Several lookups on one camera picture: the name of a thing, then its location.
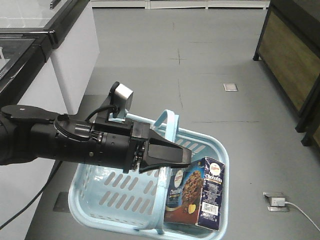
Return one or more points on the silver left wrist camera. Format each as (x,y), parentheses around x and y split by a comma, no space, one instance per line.
(120,96)

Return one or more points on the far white chest freezer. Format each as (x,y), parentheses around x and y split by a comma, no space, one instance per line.
(70,27)

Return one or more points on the white shelf base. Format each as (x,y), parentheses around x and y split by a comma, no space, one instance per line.
(180,4)

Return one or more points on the wooden black-framed display stand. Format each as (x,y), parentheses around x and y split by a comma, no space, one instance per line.
(289,45)

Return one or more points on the white chest freezer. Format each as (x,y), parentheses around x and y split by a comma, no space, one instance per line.
(27,77)
(70,27)

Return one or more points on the far steel floor socket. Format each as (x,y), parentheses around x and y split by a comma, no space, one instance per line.
(230,87)

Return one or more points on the near white chest freezer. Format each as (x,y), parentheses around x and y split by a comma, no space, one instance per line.
(27,77)

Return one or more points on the closed steel floor socket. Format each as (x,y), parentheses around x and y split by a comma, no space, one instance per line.
(61,204)

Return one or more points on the open steel floor socket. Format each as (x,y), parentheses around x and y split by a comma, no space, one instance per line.
(267,195)

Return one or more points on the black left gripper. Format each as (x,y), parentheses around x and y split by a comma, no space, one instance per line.
(131,144)

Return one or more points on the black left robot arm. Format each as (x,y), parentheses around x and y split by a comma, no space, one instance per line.
(28,132)

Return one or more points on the blue chocolate cookie box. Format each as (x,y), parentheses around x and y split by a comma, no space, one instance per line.
(194,195)

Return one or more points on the light blue plastic basket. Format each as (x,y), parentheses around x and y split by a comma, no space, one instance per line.
(131,203)

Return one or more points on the white power plug adapter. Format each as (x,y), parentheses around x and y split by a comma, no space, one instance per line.
(277,201)

